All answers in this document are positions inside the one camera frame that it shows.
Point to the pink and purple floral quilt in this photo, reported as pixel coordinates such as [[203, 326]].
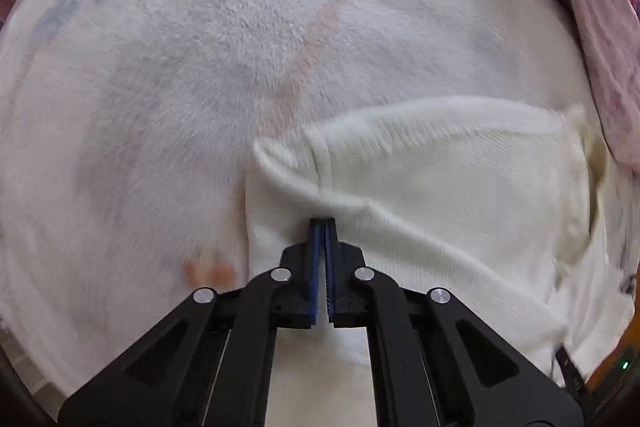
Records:
[[610, 32]]

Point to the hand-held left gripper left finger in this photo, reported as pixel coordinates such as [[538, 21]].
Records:
[[315, 277]]

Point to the white printed fleece blanket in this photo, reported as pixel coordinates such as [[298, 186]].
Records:
[[175, 82]]

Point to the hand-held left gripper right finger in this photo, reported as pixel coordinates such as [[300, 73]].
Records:
[[329, 277]]

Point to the cream knitted garment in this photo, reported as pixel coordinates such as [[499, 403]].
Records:
[[450, 187]]

